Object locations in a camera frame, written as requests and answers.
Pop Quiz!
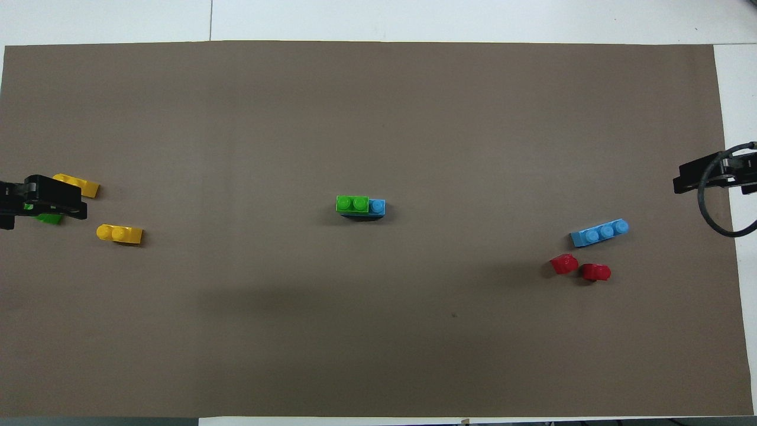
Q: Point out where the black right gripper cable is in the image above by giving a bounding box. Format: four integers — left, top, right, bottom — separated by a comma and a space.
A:
697, 141, 757, 238

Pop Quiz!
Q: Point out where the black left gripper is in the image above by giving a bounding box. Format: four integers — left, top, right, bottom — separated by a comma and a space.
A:
0, 175, 89, 231

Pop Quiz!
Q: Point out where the green two-stud toy brick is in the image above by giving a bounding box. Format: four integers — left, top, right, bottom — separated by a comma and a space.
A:
24, 203, 64, 226
336, 195, 370, 214

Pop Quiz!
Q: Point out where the brown paper mat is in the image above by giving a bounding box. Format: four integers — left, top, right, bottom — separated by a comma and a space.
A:
0, 40, 754, 418

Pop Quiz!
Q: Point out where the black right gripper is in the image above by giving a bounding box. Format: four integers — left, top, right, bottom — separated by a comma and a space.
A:
673, 151, 757, 195

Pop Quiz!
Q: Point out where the yellow two-stud toy brick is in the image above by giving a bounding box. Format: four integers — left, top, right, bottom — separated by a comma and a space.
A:
53, 173, 100, 198
96, 224, 144, 245

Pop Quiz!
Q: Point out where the blue three-stud toy brick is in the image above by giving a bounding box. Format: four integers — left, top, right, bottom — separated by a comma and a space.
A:
340, 199, 387, 222
571, 219, 630, 248

